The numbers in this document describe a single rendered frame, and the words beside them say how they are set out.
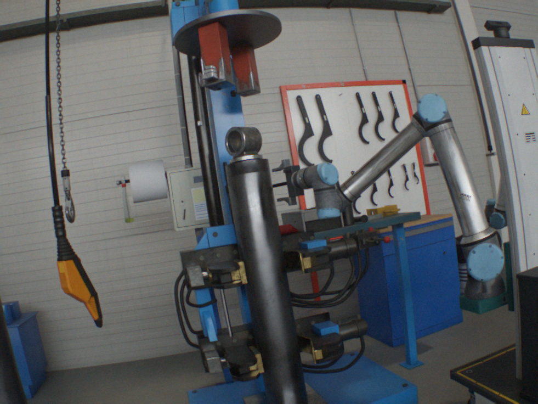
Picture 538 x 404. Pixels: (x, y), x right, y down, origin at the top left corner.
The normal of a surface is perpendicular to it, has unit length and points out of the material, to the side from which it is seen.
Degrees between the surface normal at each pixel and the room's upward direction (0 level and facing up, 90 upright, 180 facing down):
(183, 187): 90
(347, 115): 90
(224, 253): 90
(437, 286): 90
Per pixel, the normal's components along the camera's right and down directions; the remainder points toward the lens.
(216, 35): -0.31, 0.03
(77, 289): 0.86, -0.15
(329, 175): 0.58, -0.20
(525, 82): 0.19, -0.05
